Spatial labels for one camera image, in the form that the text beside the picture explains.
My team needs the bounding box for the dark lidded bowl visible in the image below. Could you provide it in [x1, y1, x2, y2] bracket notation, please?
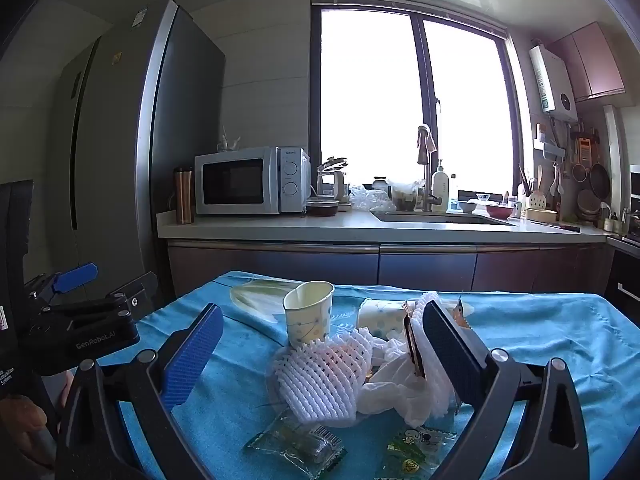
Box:
[305, 197, 341, 218]

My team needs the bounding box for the covered food container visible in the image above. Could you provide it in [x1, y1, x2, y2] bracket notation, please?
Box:
[391, 180, 426, 212]

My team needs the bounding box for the pink wall cabinet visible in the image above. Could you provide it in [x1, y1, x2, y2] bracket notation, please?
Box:
[550, 22, 626, 103]

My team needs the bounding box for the black built-in oven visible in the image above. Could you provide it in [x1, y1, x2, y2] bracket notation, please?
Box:
[605, 237, 640, 313]

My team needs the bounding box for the dotted paper cup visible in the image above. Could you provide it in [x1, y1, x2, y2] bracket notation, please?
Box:
[283, 281, 335, 350]
[356, 298, 407, 342]

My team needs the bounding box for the steel kitchen faucet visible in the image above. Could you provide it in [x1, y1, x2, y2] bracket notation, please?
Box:
[416, 125, 442, 212]

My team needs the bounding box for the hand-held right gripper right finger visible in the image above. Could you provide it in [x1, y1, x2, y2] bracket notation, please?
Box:
[421, 299, 591, 480]

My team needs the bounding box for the dark framed window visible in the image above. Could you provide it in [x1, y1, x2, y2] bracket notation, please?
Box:
[310, 0, 531, 201]

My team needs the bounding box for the person's left hand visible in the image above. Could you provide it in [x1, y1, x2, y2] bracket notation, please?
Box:
[0, 394, 53, 467]

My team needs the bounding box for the steel kitchen sink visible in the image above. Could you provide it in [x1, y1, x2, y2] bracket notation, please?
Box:
[370, 210, 516, 227]

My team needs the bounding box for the grey refrigerator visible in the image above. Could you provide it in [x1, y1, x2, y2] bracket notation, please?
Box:
[50, 0, 227, 311]

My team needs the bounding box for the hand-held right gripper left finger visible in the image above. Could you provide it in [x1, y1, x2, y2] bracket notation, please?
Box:
[54, 303, 224, 480]

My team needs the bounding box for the clear snack wrapper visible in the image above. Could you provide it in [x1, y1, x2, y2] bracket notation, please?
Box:
[243, 410, 348, 478]

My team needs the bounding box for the blue floral tablecloth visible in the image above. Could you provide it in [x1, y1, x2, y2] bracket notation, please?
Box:
[95, 270, 640, 480]

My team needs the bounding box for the copper snack wrapper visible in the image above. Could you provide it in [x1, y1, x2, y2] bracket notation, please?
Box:
[402, 301, 427, 380]
[452, 297, 476, 331]

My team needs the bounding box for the glass kettle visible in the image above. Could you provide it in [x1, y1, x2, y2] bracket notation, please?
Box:
[316, 156, 349, 201]

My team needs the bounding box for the clear plastic bag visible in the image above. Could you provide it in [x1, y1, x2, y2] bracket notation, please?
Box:
[348, 183, 396, 212]

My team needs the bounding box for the black frying pan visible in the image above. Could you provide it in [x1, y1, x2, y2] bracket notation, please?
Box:
[590, 160, 612, 200]

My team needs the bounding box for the copper thermos cup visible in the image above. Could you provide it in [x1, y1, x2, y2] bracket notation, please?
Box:
[173, 167, 196, 225]

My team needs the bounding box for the white microwave oven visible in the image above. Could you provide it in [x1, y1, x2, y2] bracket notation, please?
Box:
[194, 146, 311, 216]

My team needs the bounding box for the green snack wrapper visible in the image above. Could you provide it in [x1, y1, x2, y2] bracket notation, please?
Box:
[372, 425, 458, 480]

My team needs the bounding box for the kitchen counter cabinet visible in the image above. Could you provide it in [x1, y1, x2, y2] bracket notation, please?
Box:
[156, 209, 618, 297]

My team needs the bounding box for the white soap bottle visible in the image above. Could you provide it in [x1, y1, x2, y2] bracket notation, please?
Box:
[431, 159, 451, 212]

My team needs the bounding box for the orange grater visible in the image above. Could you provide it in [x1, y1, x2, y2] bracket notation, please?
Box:
[577, 132, 601, 166]

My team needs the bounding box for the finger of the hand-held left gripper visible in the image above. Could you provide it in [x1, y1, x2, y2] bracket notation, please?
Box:
[25, 262, 100, 306]
[65, 271, 159, 321]

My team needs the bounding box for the white water heater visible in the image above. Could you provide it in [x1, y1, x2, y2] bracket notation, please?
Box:
[529, 40, 580, 123]

